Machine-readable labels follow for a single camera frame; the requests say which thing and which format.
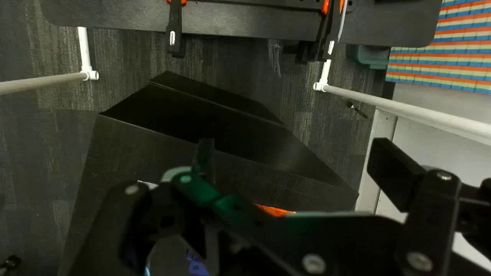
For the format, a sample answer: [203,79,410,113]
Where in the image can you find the teal plastic block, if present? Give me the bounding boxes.
[347,42,393,70]

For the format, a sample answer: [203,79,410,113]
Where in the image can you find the black clamp orange tip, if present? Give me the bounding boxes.
[164,0,189,58]
[295,0,350,64]

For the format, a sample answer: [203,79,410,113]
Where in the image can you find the black cabinet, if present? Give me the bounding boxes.
[58,70,359,276]

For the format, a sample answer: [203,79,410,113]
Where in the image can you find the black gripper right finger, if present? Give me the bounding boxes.
[367,136,491,276]

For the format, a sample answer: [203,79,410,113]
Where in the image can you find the thin white tripod pole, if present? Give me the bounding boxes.
[0,25,101,96]

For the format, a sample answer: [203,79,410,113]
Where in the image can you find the thick white pole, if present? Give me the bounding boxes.
[311,59,491,147]

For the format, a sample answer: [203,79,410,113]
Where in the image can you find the black table board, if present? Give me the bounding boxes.
[40,0,442,48]

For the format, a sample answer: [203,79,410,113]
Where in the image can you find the green handled tool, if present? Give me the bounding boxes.
[163,136,298,220]

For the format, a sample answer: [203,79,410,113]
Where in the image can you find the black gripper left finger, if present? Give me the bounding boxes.
[68,180,178,276]

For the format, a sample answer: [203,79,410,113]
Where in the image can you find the colourful striped mat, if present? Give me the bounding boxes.
[385,0,491,96]

